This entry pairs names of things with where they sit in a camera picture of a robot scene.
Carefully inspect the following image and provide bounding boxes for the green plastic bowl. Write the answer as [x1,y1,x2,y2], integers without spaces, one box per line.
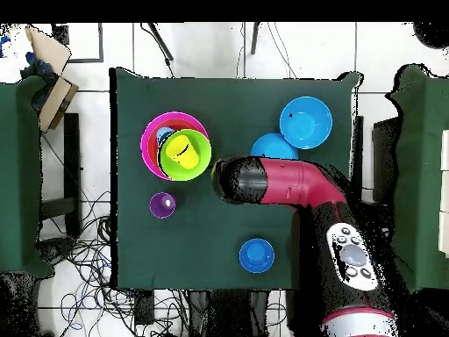
[159,128,213,183]

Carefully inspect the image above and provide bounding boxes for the yellow plastic cup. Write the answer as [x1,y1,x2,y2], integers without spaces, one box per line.
[165,134,202,171]

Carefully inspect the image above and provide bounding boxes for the light blue plastic bowl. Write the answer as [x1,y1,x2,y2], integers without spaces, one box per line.
[279,96,333,151]
[249,132,300,161]

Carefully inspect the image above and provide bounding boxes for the light blue plastic cup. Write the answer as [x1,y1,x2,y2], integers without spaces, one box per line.
[155,125,175,147]

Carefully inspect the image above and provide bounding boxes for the orange plastic bowl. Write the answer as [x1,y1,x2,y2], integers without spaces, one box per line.
[146,118,208,176]

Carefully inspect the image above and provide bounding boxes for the purple plastic cup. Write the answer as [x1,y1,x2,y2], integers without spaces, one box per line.
[149,191,177,219]

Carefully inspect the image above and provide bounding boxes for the small dark blue bowl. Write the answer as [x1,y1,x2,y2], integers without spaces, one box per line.
[239,238,275,274]

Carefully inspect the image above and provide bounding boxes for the dark green tablecloth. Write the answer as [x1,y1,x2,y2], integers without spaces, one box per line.
[385,64,449,292]
[109,67,362,291]
[0,75,54,279]

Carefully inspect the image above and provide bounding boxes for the large pink plastic bowl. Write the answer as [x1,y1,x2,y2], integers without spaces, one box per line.
[140,111,210,182]

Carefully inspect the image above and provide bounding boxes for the black power strip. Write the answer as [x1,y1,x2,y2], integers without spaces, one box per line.
[134,290,156,326]

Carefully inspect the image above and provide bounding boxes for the black tripod leg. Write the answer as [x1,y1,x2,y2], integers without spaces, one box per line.
[249,21,261,56]
[139,22,175,79]

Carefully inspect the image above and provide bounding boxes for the black metal stand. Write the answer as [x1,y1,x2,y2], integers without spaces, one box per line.
[39,112,82,240]

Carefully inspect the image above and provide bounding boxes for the black rectangular object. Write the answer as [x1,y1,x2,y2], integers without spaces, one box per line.
[371,117,402,205]

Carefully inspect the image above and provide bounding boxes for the black equipment with knob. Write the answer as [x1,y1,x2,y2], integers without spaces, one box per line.
[36,236,76,266]

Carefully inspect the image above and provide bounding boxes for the cardboard box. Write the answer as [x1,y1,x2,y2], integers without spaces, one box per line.
[24,25,80,133]

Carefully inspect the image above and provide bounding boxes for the blue cloth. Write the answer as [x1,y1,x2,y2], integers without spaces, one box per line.
[19,51,58,81]

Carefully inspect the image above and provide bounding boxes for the white box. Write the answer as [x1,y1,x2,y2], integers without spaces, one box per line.
[439,129,449,259]

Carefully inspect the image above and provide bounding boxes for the tangled black floor cables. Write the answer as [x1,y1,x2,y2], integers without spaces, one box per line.
[38,189,192,337]

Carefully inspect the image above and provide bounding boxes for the blue cable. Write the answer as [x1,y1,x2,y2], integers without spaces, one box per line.
[60,259,113,333]

